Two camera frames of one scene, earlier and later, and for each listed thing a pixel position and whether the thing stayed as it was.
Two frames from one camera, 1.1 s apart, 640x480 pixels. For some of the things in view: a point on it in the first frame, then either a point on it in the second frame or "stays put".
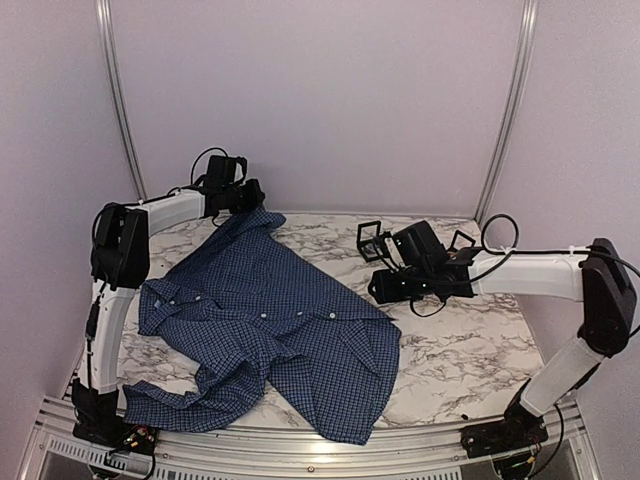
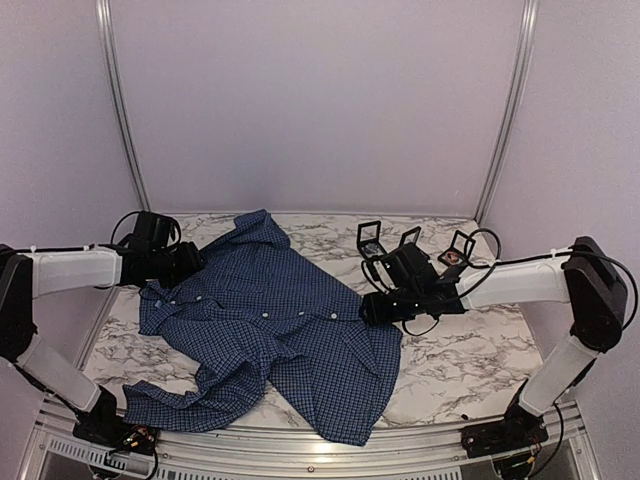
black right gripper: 384,292 -> 376,315
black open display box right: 462,249 stays put
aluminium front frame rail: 405,451 stays put
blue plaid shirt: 251,300 stays put
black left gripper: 254,200 -> 190,264
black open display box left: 369,242 stays put
